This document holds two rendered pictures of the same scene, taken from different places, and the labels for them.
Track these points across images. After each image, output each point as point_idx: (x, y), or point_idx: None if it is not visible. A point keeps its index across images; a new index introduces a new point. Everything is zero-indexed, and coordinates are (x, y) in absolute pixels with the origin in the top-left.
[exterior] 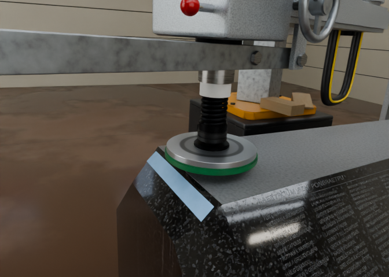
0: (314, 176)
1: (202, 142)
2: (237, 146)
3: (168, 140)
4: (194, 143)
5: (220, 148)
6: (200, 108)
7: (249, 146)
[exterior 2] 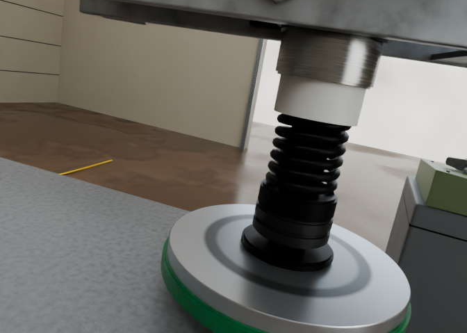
0: (158, 205)
1: (311, 249)
2: (238, 221)
3: (382, 320)
4: (331, 259)
5: None
6: (339, 163)
7: (219, 210)
